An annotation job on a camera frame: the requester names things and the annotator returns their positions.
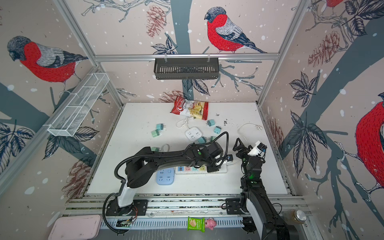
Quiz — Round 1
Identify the long white pastel power strip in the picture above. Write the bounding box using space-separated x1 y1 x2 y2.
174 164 228 175

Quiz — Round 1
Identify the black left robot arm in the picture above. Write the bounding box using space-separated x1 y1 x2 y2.
102 132 229 217

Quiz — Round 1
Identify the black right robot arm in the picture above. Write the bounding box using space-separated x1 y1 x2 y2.
233 138 299 240

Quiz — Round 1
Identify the teal charger plug near bag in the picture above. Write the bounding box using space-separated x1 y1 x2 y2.
207 120 216 127

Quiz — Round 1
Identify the red white chips bag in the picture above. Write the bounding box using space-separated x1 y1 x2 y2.
171 97 209 121

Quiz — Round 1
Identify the blue square power strip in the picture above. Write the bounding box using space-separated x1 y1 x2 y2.
156 168 175 186

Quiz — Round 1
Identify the glass jar with lid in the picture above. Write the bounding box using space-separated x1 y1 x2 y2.
283 210 307 225

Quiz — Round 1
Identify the pink pig toy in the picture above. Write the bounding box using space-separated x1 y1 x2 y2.
205 218 217 230

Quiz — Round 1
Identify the green snack packet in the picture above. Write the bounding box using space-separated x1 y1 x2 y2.
187 217 206 233

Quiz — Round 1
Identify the pink tray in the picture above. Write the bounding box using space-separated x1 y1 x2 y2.
48 215 102 240

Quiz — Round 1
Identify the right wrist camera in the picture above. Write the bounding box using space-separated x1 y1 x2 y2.
248 141 267 157

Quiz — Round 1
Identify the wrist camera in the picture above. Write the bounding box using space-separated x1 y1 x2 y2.
225 155 234 165
248 141 267 157

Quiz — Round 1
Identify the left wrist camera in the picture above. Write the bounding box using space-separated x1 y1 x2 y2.
225 155 234 165

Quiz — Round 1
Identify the long strip white cable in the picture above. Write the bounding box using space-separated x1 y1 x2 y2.
227 122 264 166

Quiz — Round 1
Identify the white square power strip cable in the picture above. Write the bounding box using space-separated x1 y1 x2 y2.
175 116 193 129

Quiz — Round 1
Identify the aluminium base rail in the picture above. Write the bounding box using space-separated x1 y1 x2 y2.
62 195 312 230

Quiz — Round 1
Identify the black hanging wire basket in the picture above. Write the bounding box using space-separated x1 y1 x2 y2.
154 58 220 80

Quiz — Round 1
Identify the aluminium frame top bar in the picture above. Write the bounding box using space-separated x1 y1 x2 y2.
94 53 280 63

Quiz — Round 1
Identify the aluminium frame post back right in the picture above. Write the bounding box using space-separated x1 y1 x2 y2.
258 0 311 108

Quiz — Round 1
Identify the aluminium frame post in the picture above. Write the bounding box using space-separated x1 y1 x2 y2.
53 0 124 108
258 0 311 108

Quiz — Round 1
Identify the aluminium frame post back left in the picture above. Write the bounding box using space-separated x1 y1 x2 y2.
53 0 124 108

